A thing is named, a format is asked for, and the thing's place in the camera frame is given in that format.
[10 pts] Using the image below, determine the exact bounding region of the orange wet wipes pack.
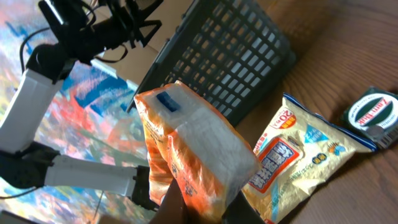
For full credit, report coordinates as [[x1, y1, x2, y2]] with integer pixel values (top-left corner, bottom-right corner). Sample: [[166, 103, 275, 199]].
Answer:
[[243, 93, 377, 223]]

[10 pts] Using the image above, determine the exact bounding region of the dark round-label can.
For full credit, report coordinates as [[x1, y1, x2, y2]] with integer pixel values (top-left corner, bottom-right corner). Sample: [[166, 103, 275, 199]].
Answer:
[[341, 86, 397, 149]]

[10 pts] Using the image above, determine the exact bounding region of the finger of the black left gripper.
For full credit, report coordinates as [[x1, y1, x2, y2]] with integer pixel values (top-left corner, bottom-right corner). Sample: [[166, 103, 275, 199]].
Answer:
[[125, 0, 163, 22], [129, 20, 162, 49]]

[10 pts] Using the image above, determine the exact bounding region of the dark grey plastic basket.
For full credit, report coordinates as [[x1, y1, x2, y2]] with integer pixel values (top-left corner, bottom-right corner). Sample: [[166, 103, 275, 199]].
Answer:
[[136, 0, 295, 126]]

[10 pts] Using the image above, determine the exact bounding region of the orange small snack pack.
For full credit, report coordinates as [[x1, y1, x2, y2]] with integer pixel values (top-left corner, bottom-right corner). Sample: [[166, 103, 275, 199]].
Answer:
[[134, 81, 261, 223]]

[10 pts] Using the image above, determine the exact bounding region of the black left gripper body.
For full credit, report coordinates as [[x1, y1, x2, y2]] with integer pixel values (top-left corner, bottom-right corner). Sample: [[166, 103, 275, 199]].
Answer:
[[39, 1, 129, 62]]

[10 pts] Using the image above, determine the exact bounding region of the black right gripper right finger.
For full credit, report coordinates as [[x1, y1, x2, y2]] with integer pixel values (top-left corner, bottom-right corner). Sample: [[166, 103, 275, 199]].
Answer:
[[221, 191, 264, 224]]

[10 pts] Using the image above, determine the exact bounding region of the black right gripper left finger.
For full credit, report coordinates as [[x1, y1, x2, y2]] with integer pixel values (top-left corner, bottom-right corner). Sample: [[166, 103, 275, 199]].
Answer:
[[155, 179, 188, 224]]

